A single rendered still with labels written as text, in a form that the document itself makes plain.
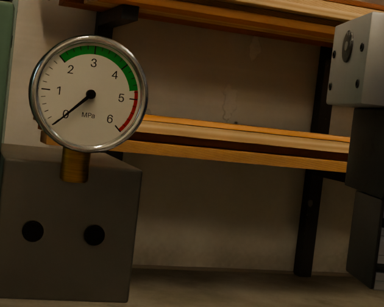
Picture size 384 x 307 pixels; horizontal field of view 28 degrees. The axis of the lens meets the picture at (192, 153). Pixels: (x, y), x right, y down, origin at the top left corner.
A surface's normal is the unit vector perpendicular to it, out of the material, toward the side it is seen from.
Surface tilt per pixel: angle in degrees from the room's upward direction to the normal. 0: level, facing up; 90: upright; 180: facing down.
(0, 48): 90
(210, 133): 90
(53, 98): 90
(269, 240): 90
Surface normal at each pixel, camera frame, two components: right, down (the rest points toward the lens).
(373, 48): 0.07, 0.06
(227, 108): 0.33, 0.09
